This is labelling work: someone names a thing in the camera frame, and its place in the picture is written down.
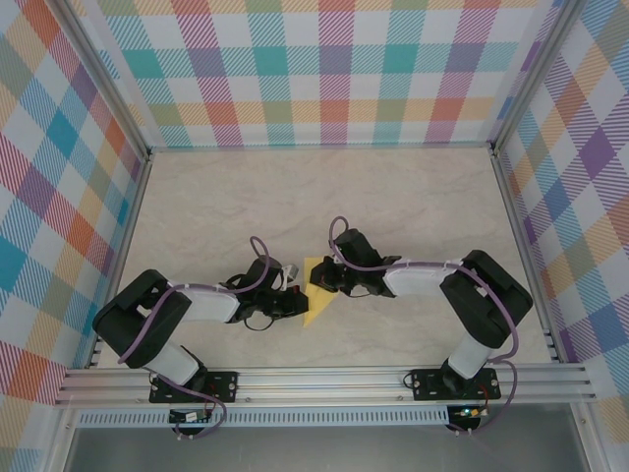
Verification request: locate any aluminium frame post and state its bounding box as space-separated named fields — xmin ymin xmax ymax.
xmin=489 ymin=0 xmax=581 ymax=153
xmin=57 ymin=0 xmax=152 ymax=161

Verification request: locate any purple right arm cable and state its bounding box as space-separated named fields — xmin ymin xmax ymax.
xmin=326 ymin=214 xmax=522 ymax=437

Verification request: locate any yellow square paper sheet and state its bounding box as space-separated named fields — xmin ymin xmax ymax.
xmin=300 ymin=255 xmax=340 ymax=329

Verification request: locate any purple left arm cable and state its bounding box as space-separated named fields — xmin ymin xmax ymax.
xmin=117 ymin=234 xmax=272 ymax=441

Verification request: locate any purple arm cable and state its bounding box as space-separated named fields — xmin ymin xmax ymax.
xmin=326 ymin=214 xmax=522 ymax=437
xmin=117 ymin=234 xmax=272 ymax=441

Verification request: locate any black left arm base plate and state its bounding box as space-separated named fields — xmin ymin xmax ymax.
xmin=148 ymin=371 xmax=241 ymax=404

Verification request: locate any long aluminium mounting rail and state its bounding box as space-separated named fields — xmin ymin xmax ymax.
xmin=53 ymin=363 xmax=599 ymax=407

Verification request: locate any aluminium table side rail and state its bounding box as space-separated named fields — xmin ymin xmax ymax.
xmin=489 ymin=147 xmax=566 ymax=365
xmin=86 ymin=149 xmax=154 ymax=370

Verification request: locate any aluminium frame leg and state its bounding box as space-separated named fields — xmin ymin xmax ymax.
xmin=569 ymin=400 xmax=608 ymax=472
xmin=46 ymin=407 xmax=80 ymax=472

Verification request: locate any grey metal sheet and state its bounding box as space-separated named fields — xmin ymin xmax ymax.
xmin=63 ymin=426 xmax=591 ymax=472

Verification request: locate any slotted grey cable duct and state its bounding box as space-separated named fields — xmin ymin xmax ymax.
xmin=77 ymin=405 xmax=451 ymax=428

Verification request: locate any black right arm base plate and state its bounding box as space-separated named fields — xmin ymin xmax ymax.
xmin=410 ymin=367 xmax=502 ymax=402

